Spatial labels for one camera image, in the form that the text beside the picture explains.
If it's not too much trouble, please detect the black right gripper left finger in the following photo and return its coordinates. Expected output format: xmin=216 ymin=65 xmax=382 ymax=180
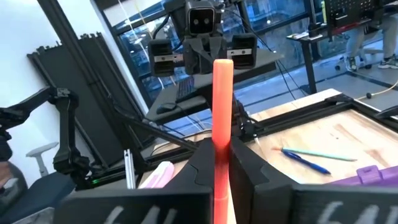
xmin=53 ymin=136 xmax=216 ymax=224

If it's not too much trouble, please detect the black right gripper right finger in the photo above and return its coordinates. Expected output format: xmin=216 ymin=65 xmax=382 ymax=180
xmin=229 ymin=138 xmax=398 ymax=224

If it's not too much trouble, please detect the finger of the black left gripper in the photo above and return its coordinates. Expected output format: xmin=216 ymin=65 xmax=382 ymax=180
xmin=183 ymin=41 xmax=205 ymax=76
xmin=203 ymin=41 xmax=228 ymax=75

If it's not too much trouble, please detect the blue pen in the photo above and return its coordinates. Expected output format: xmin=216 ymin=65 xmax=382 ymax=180
xmin=280 ymin=149 xmax=332 ymax=175

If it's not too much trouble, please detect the orange pink marker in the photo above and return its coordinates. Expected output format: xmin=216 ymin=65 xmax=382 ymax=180
xmin=211 ymin=58 xmax=235 ymax=224

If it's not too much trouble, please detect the green pencil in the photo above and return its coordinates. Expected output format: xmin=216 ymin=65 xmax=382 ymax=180
xmin=272 ymin=146 xmax=359 ymax=162

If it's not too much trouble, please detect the purple plastic pencil case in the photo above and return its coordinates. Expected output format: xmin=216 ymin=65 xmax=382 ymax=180
xmin=328 ymin=164 xmax=398 ymax=188

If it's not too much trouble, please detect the black keyboard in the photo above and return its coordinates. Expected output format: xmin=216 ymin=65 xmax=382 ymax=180
xmin=174 ymin=75 xmax=200 ymax=105

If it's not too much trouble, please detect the grey desk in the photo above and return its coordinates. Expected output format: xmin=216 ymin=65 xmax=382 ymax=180
xmin=145 ymin=49 xmax=284 ymax=126

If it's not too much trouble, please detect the black computer mouse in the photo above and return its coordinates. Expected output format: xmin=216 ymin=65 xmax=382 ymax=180
xmin=155 ymin=102 xmax=179 ymax=115

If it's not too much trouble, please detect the silver aluminium bar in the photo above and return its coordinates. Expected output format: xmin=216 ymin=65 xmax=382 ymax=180
xmin=123 ymin=148 xmax=137 ymax=190

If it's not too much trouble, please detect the black slotted panel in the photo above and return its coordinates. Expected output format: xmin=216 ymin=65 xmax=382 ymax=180
xmin=27 ymin=32 xmax=147 ymax=170

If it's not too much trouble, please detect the black standing desk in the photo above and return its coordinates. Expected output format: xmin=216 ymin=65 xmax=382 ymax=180
xmin=285 ymin=0 xmax=398 ymax=95

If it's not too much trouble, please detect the dark office chair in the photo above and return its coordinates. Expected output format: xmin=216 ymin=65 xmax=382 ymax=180
xmin=0 ymin=161 xmax=77 ymax=224

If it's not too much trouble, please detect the white office chair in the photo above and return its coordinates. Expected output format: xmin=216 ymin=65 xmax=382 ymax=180
xmin=25 ymin=141 xmax=60 ymax=179

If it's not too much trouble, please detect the person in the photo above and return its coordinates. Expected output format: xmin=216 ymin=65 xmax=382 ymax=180
xmin=343 ymin=12 xmax=398 ymax=73

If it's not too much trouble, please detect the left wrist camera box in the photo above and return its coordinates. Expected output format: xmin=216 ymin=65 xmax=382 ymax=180
xmin=185 ymin=0 xmax=216 ymax=35

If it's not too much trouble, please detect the black aluminium table frame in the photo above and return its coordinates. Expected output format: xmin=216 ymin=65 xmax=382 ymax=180
xmin=90 ymin=93 xmax=398 ymax=188

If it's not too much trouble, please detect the yellow extension cable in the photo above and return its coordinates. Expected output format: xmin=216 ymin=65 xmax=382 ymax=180
xmin=356 ymin=78 xmax=398 ymax=101

